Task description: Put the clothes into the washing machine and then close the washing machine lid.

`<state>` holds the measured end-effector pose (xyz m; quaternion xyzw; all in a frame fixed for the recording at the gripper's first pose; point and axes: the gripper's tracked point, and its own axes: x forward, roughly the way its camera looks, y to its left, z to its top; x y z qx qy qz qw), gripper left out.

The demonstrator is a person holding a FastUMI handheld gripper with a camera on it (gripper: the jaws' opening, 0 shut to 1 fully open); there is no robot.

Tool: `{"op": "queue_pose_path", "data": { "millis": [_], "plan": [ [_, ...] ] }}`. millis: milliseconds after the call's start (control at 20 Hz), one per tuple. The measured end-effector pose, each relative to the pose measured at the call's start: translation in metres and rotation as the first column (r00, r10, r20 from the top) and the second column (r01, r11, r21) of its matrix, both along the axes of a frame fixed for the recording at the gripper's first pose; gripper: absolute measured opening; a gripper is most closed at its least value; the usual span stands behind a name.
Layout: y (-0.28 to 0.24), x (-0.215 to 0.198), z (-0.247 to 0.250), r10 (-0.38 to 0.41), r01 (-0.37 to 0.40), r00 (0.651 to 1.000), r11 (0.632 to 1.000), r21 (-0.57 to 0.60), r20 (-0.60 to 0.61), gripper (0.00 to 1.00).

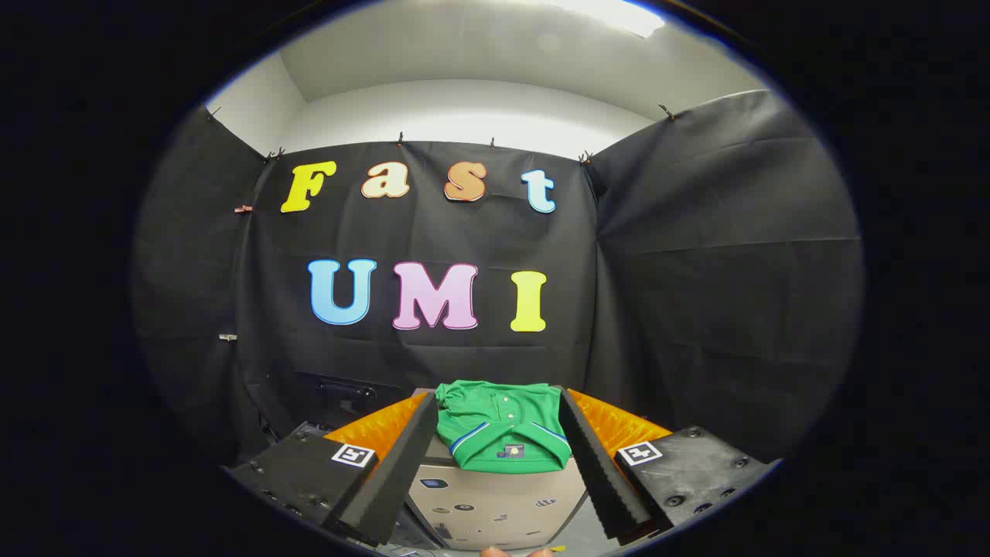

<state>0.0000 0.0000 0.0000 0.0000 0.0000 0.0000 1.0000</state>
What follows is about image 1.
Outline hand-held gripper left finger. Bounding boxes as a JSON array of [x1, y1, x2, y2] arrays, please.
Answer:
[[223, 391, 440, 548]]

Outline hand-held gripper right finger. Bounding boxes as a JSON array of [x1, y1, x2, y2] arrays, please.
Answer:
[[558, 385, 783, 544]]

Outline green polo shirt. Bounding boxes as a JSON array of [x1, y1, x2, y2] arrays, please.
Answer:
[[435, 379, 573, 474]]

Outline grey cabinet with beige door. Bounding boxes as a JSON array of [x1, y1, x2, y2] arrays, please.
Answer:
[[404, 385, 590, 552]]

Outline black backdrop cloth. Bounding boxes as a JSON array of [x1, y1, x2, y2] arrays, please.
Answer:
[[131, 89, 865, 465]]

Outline ceiling light panel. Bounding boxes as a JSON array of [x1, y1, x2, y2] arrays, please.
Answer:
[[541, 0, 666, 39]]

